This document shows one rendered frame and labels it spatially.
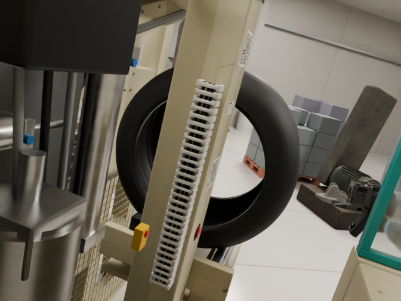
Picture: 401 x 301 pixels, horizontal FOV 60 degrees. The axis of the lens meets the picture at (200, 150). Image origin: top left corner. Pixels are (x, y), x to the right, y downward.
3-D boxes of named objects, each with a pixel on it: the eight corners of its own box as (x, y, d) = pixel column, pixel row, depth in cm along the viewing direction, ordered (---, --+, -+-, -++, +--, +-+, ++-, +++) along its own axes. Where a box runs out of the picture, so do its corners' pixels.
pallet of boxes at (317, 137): (259, 177, 521) (281, 107, 494) (242, 161, 586) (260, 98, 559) (318, 186, 554) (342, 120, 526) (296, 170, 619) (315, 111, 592)
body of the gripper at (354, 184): (349, 178, 111) (390, 186, 108) (343, 203, 112) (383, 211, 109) (352, 184, 103) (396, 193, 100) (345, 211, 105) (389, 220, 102)
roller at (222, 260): (205, 266, 97) (200, 280, 99) (220, 273, 96) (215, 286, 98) (230, 220, 130) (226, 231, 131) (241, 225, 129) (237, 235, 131)
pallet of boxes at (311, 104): (329, 166, 720) (350, 108, 690) (295, 160, 699) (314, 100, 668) (301, 149, 836) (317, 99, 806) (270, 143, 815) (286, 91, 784)
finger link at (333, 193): (318, 180, 110) (349, 186, 107) (314, 198, 111) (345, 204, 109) (318, 183, 107) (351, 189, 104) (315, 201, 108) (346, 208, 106)
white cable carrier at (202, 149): (167, 291, 79) (221, 85, 68) (148, 282, 80) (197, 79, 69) (175, 280, 84) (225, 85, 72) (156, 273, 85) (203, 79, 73)
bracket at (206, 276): (224, 304, 95) (233, 274, 93) (98, 252, 104) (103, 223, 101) (226, 297, 98) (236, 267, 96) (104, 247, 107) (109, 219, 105)
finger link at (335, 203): (332, 196, 110) (361, 202, 107) (330, 201, 110) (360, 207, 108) (333, 200, 105) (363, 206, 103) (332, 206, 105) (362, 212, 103)
